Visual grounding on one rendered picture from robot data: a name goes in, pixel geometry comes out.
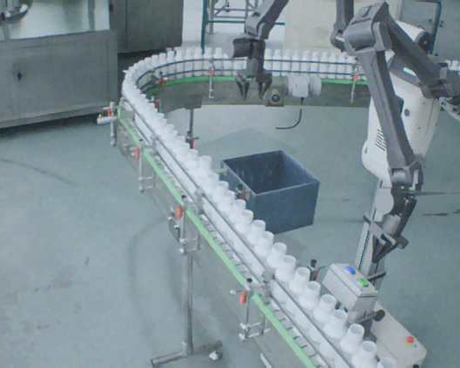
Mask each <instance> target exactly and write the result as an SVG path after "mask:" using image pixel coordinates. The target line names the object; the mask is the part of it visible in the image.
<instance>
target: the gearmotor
mask: <svg viewBox="0 0 460 368"><path fill-rule="evenodd" d="M321 91H322V81H321V78H320V77H319V76H307V75H296V74H286V75H284V77H283V80H277V79H272V85H271V86H270V88H268V89H267V91H266V92H265V93H264V95H263V97H262V98H261V101H262V104H263V106H265V107H284V102H285V96H293V97H300V98H301V106H300V120H299V122H300V121H301V109H302V102H303V100H304V97H307V96H308V97H318V96H319V95H320V94H321ZM299 122H298V123H297V124H296V125H298V124H299ZM296 125H294V126H292V127H288V128H275V129H279V130H286V129H291V128H294V127H295V126H296Z"/></svg>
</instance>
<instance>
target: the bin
mask: <svg viewBox="0 0 460 368"><path fill-rule="evenodd" d="M220 162H221V169H218V170H214V171H215V173H216V174H218V173H219V174H220V181H224V182H227V183H228V184H229V185H230V187H231V190H230V191H232V192H234V193H235V188H237V184H243V187H242V189H243V190H247V189H251V193H248V194H246V196H245V200H244V201H245V210H249V211H251V212H252V213H253V221H255V220H262V221H264V222H265V231H266V232H270V233H272V234H273V235H277V234H280V233H284V232H288V231H290V230H297V229H300V228H304V227H308V226H310V225H313V221H314V216H315V207H316V202H317V196H318V191H319V186H320V184H321V182H320V181H319V180H318V179H317V178H316V177H314V175H313V174H312V173H310V172H309V170H307V169H306V168H305V167H304V166H303V165H301V164H300V163H299V162H298V161H296V160H295V159H294V157H292V156H291V155H290V154H289V153H286V152H285V151H284V150H282V149H281V150H276V151H267V152H258V153H253V154H247V155H243V156H237V157H232V158H228V159H220Z"/></svg>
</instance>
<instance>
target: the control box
mask: <svg viewBox="0 0 460 368"><path fill-rule="evenodd" d="M346 266H352V265H350V264H338V263H334V264H331V267H330V269H329V271H328V273H327V275H326V277H325V278H324V280H323V282H322V283H323V285H324V286H325V287H326V288H328V290H329V291H330V292H331V293H332V294H333V295H334V296H335V297H336V298H337V299H338V301H337V303H336V305H335V310H339V309H340V307H341V306H342V305H343V306H344V309H345V312H346V314H347V311H348V312H355V311H367V310H368V309H369V307H370V305H371V304H372V303H373V301H374V299H375V298H376V296H377V295H378V293H379V291H378V290H377V289H375V287H374V286H373V285H372V284H371V283H370V282H369V281H368V280H367V279H365V277H364V276H362V275H361V274H360V272H358V271H357V270H356V269H355V272H354V273H351V272H348V271H347V269H345V268H346ZM352 267H353V268H355V267H354V266H352ZM358 279H365V280H366V281H367V282H368V285H367V286H364V285H362V284H360V283H359V282H358Z"/></svg>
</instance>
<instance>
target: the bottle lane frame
mask: <svg viewBox="0 0 460 368"><path fill-rule="evenodd" d="M122 126H123V127H124V131H125V134H126V136H127V142H128V144H129V145H130V146H127V152H128V155H126V153H125V152H124V151H123V154H124V156H125V158H126V159H127V160H128V161H129V164H130V166H131V167H132V168H133V170H134V171H135V173H136V174H137V177H139V158H138V159H137V156H136V150H131V148H132V147H138V143H139V139H138V138H137V136H136V134H134V131H132V130H131V128H130V127H129V125H128V124H127V123H126V122H125V121H122ZM146 149H147V148H145V151H144V152H143V163H144V177H145V178H150V177H152V170H153V171H154V178H152V179H150V180H146V181H145V187H150V186H152V180H154V184H155V187H152V188H148V189H147V192H148V194H149V195H150V196H151V198H152V199H153V200H154V202H155V203H156V205H157V206H158V208H159V209H160V210H161V213H162V215H163V216H164V217H165V219H166V220H167V221H168V213H169V212H170V211H171V213H173V214H174V216H175V217H176V218H177V220H178V221H179V225H180V218H178V214H177V209H171V206H174V205H177V204H179V200H180V199H181V196H180V194H179V192H177V190H176V189H175V188H176V187H175V186H174V185H173V184H172V183H171V182H170V181H169V178H167V177H166V176H165V174H164V173H163V172H162V171H161V169H160V167H159V165H158V164H157V163H156V162H155V161H154V160H153V159H152V157H151V156H150V153H149V152H148V151H147V150H146ZM205 226H206V225H202V223H201V219H199V218H198V217H197V216H196V215H195V213H194V212H193V211H192V209H191V208H190V207H188V211H186V236H185V238H186V239H187V240H188V239H191V238H196V230H198V231H199V232H200V238H199V240H198V239H196V240H197V241H198V242H199V250H195V251H191V252H189V254H190V255H191V257H192V258H193V260H194V261H195V263H196V264H197V265H198V266H199V268H200V269H201V270H202V272H203V273H204V275H205V276H206V278H207V279H208V281H209V282H210V283H211V284H212V286H213V287H214V289H215V290H216V291H217V293H218V295H219V296H220V298H221V299H222V301H224V303H225V304H226V306H227V307H228V309H229V310H230V311H231V313H232V314H233V315H234V316H235V317H236V320H237V321H238V323H242V320H243V312H244V304H240V294H236V295H234V294H233V292H235V291H237V290H240V289H243V284H244V283H245V282H246V279H245V277H244V276H243V275H242V273H244V272H242V273H240V272H239V271H238V269H237V268H236V266H237V265H234V263H233V262H232V261H231V260H232V258H229V257H228V256H227V255H226V254H225V252H226V251H223V249H222V248H221V247H220V244H218V243H217V242H216V241H215V238H213V237H212V236H211V235H210V234H209V233H210V232H208V231H207V230H206V229H205ZM180 238H181V229H180ZM196 240H193V241H189V242H188V244H187V245H186V248H187V250H191V249H194V248H196V244H195V243H196ZM267 304H269V303H265V302H264V301H262V299H261V296H260V295H258V294H257V293H256V292H255V291H254V295H253V296H252V297H251V305H250V312H249V320H248V323H249V324H250V325H252V324H254V323H257V322H260V316H261V314H262V315H263V316H264V317H265V319H264V324H261V326H262V328H263V330H262V335H261V334H259V335H257V336H253V337H251V338H250V339H251V340H252V341H253V342H254V344H255V345H256V346H257V347H258V350H259V351H260V353H261V354H262V355H263V356H264V358H265V359H266V360H267V363H268V364H269V365H270V366H271V367H272V368H319V367H321V365H319V366H316V365H314V363H313V362H312V361H311V357H308V356H307V355H306V353H305V352H304V350H303V348H305V347H307V346H305V347H300V345H299V344H297V343H296V341H295V339H296V338H298V337H295V338H293V337H292V336H291V335H290V334H289V333H288V330H290V329H286V328H285V327H284V326H283V325H282V324H281V323H280V322H281V321H283V320H284V319H283V320H278V319H277V317H276V316H275V314H274V313H276V312H278V311H276V312H272V311H271V310H270V308H268V307H267ZM258 328H259V325H258V326H256V327H253V328H250V330H249V335H254V334H257V333H258Z"/></svg>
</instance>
